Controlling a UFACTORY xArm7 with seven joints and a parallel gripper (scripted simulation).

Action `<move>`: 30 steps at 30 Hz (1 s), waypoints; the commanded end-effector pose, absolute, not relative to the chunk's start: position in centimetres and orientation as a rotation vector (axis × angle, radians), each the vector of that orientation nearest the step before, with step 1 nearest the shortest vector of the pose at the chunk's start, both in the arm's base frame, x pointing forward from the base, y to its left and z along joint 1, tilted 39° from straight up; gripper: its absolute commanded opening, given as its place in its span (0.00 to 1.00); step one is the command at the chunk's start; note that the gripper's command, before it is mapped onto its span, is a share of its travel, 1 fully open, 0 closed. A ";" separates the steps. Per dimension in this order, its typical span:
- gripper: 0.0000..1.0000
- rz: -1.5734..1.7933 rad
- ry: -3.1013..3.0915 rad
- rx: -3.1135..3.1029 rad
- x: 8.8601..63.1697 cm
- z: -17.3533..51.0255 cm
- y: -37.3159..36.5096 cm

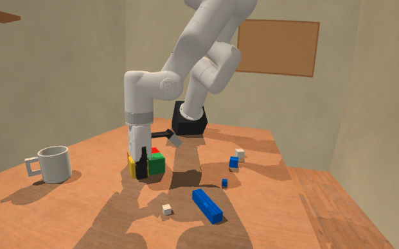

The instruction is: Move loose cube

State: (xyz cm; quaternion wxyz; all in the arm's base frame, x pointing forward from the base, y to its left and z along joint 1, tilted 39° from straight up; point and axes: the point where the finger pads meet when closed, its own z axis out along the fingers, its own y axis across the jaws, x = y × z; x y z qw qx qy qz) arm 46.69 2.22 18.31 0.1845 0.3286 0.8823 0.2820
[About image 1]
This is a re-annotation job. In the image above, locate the grey mug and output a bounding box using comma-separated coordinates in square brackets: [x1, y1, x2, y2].
[25, 146, 72, 184]

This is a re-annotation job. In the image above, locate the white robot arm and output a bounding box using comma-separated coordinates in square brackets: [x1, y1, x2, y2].
[124, 0, 258, 124]

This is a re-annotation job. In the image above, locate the green cube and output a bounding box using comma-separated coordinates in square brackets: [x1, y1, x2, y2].
[147, 153, 165, 175]

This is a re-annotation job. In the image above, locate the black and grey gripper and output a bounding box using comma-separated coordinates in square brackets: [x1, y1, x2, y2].
[125, 121, 154, 180]

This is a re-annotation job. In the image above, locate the yellow cube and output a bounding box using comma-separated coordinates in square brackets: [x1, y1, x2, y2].
[129, 157, 136, 178]

